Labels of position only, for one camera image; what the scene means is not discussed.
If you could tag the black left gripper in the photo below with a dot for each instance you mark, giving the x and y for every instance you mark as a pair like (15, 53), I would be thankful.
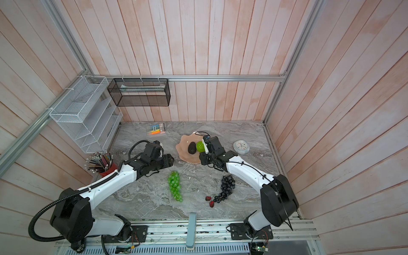
(167, 160)

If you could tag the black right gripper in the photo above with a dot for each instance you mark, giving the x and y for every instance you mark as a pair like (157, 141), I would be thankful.
(203, 157)

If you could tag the bumpy green custard apple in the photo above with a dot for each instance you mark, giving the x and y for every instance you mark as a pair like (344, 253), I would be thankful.
(200, 147)

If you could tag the dark avocado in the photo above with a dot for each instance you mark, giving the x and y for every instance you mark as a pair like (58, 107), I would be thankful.
(192, 148)

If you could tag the dark purple grape bunch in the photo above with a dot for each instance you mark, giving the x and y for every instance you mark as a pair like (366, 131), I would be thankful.
(227, 187)

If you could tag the green grape bunch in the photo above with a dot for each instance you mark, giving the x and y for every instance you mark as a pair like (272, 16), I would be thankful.
(174, 186)

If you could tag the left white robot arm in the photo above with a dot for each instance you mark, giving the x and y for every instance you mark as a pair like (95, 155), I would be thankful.
(72, 216)

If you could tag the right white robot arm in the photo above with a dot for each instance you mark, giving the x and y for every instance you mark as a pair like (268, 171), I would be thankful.
(278, 201)

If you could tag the white and blue alarm clock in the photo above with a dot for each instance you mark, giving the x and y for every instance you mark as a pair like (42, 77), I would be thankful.
(241, 147)

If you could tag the colourful crayon box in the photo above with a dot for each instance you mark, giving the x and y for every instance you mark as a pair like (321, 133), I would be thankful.
(156, 129)

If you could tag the red pencil cup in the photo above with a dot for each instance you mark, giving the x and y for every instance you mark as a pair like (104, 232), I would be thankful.
(112, 168)

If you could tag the red cherries pair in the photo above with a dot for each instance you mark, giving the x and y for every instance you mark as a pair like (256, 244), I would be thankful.
(210, 199)

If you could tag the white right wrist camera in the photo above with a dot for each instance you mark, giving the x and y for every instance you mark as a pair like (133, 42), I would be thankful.
(205, 140)

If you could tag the black wire mesh basket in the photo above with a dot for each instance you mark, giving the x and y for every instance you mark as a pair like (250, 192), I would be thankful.
(140, 92)

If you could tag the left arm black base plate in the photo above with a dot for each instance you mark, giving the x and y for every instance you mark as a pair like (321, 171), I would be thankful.
(135, 233)

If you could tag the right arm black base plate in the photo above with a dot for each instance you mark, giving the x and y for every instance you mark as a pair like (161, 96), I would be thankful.
(242, 231)

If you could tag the white wire mesh shelf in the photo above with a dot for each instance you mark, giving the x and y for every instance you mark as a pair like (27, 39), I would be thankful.
(88, 118)

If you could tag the grey centre rail bracket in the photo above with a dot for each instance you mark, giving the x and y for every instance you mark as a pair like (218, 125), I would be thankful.
(191, 231)

